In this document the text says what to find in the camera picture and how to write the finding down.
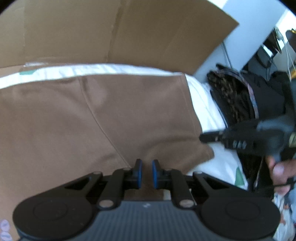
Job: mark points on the black bag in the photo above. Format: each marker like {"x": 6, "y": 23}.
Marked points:
{"x": 268, "y": 97}

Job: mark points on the dark leopard print bag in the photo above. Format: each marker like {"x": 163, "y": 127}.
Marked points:
{"x": 231, "y": 97}

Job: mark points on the brown printed t-shirt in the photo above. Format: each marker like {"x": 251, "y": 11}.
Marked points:
{"x": 81, "y": 120}

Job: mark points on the cream bear print blanket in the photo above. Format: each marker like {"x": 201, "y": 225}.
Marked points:
{"x": 208, "y": 109}

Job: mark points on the person's right hand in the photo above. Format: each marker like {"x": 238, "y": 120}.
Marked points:
{"x": 281, "y": 170}

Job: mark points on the flattened cardboard sheet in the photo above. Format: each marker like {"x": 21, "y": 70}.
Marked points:
{"x": 115, "y": 30}

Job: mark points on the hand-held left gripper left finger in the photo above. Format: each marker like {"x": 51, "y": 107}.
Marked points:
{"x": 138, "y": 172}

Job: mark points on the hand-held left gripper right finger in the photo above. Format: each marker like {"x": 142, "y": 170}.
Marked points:
{"x": 154, "y": 173}

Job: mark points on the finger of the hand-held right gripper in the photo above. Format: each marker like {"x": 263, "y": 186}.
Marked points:
{"x": 231, "y": 136}

